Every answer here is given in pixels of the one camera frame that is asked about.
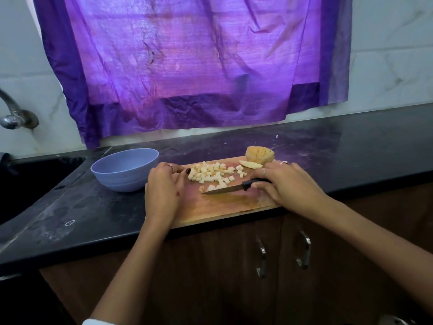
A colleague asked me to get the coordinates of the wooden cutting board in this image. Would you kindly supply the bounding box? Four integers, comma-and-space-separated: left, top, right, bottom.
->
159, 155, 292, 230

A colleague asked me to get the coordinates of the metal cabinet handle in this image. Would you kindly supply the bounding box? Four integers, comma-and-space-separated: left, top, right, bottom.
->
295, 231, 313, 269
255, 238, 268, 278

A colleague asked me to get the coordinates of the metal faucet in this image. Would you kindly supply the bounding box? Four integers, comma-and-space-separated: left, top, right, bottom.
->
0, 88, 39, 130

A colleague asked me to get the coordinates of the potato slice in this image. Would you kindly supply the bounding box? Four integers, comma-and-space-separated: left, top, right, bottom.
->
238, 159, 264, 170

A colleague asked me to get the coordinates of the blue bowl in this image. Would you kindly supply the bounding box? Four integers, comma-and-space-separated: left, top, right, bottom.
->
90, 147, 161, 194

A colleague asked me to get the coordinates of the person's left forearm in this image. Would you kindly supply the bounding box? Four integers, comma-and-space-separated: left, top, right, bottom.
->
90, 223, 173, 325

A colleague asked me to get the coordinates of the black handled knife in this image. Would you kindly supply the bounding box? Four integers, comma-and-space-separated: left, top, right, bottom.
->
201, 178, 273, 195

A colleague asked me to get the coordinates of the purple cloth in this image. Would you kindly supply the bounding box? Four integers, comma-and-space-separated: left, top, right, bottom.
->
32, 0, 353, 150

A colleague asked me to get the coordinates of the rounded potato end piece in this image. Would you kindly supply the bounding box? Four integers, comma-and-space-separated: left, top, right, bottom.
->
244, 145, 276, 167

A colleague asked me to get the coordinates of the red and white plastic bag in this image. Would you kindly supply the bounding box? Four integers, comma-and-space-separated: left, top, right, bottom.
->
379, 313, 424, 325

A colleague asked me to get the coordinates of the dark sink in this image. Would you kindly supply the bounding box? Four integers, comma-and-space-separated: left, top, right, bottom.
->
0, 155, 87, 228

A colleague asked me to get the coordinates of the person's left hand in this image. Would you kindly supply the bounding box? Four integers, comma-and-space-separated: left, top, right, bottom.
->
144, 162, 192, 231

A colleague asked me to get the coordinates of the person's right forearm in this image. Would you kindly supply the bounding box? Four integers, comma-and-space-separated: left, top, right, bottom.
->
311, 200, 433, 316

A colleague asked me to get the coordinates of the person's right hand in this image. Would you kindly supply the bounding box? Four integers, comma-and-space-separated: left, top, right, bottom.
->
244, 161, 332, 221

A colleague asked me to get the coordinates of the pile of diced potato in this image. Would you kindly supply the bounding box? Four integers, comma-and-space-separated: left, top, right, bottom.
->
187, 161, 249, 192

